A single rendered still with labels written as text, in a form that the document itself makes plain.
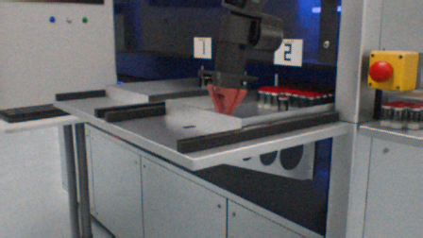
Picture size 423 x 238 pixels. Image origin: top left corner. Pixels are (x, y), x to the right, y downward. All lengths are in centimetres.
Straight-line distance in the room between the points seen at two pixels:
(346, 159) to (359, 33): 26
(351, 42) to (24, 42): 106
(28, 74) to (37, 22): 18
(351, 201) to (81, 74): 106
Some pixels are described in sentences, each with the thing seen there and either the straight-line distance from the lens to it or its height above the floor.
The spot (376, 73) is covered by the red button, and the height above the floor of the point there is 99.
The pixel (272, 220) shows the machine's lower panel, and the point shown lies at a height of 58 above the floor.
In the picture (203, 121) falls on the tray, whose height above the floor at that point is 89.
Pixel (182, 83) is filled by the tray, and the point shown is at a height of 90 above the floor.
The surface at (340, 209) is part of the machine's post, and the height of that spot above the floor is 68.
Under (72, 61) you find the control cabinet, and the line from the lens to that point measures 157.
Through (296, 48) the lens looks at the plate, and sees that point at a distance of 97.
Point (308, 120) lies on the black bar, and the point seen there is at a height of 90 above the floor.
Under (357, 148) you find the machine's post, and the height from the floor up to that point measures 83.
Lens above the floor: 107
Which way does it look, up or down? 12 degrees down
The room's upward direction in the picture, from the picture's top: straight up
